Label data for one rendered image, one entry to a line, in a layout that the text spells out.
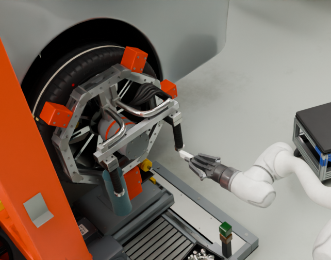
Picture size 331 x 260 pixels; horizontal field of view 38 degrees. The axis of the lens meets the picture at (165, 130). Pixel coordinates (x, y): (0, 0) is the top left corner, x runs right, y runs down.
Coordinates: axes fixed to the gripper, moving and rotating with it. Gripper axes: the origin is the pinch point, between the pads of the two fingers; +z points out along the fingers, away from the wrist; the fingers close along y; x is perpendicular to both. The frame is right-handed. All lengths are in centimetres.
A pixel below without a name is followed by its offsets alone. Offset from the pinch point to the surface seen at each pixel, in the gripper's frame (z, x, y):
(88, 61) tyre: 38, 40, -7
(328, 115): -10, -51, 101
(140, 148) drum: 16.7, 4.4, -9.8
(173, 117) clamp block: 7.6, 15.1, 4.3
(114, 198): 23.1, -16.2, -26.8
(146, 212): 40, -63, -4
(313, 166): -14, -71, 78
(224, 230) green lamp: -27.4, -15.5, -13.0
